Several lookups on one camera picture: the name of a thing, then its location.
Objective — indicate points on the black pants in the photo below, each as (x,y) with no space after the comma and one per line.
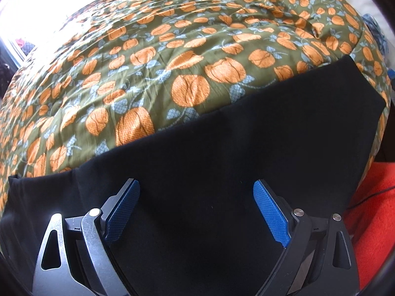
(200,160)

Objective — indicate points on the green quilt with orange print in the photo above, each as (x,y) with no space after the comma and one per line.
(185,37)

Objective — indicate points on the blue knitted cloth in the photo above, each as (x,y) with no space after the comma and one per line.
(376,29)

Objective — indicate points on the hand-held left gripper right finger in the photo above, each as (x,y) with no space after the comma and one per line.
(271,212)

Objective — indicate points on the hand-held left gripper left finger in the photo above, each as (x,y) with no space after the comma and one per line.
(123,209)

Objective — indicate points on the orange fleece garment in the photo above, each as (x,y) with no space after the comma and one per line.
(376,222)

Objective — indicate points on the bright window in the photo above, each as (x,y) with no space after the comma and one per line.
(31,21)

